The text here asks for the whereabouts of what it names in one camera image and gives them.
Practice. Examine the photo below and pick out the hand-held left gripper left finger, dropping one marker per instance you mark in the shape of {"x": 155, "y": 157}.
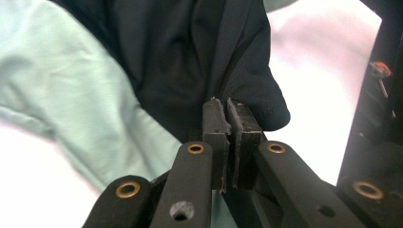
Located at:
{"x": 215, "y": 126}

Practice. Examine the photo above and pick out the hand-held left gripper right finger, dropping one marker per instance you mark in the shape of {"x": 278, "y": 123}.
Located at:
{"x": 247, "y": 139}

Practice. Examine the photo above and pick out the black and green t-shirt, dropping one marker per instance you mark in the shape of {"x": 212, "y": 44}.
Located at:
{"x": 158, "y": 63}

